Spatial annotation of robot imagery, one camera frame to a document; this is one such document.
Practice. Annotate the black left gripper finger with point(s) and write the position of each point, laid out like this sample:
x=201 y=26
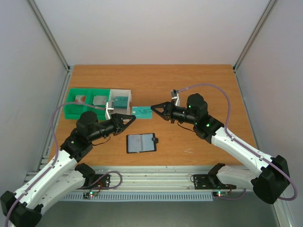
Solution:
x=124 y=117
x=122 y=126

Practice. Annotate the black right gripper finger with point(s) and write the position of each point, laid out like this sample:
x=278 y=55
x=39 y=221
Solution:
x=161 y=106
x=159 y=116

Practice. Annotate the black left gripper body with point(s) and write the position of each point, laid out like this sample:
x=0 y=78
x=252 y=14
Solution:
x=110 y=129

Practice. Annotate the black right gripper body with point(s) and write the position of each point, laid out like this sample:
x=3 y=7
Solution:
x=169 y=111

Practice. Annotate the black leather card holder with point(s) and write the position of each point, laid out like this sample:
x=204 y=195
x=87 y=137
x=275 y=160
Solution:
x=141 y=143

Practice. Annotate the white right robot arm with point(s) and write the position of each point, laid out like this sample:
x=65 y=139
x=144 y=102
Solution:
x=266 y=176

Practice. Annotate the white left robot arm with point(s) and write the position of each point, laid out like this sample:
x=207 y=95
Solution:
x=63 y=174

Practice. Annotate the teal VIP card stack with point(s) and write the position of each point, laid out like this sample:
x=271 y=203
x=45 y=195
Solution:
x=121 y=102

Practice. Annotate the grey card with red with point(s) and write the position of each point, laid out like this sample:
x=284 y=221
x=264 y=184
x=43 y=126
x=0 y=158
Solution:
x=99 y=100

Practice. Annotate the red patterned card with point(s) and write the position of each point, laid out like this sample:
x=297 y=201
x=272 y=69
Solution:
x=80 y=98

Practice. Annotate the white plastic bin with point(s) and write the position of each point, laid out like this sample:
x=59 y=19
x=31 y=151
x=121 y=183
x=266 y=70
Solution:
x=120 y=92

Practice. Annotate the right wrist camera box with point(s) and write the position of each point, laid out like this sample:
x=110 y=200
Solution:
x=175 y=97

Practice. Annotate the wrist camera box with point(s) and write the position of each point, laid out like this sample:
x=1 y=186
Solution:
x=175 y=97
x=109 y=110

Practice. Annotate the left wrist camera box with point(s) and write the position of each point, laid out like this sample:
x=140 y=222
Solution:
x=109 y=110

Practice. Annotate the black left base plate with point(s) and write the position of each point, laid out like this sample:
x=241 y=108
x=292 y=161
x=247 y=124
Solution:
x=95 y=181

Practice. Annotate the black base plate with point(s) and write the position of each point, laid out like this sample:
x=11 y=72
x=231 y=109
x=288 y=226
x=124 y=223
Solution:
x=204 y=182
x=95 y=181

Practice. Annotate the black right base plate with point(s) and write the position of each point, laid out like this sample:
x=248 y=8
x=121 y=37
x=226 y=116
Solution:
x=204 y=182

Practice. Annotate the grey slotted cable duct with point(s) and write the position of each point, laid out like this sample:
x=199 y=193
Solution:
x=138 y=196

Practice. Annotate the grey aluminium frame rail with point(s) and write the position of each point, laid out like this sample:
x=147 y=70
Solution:
x=38 y=14

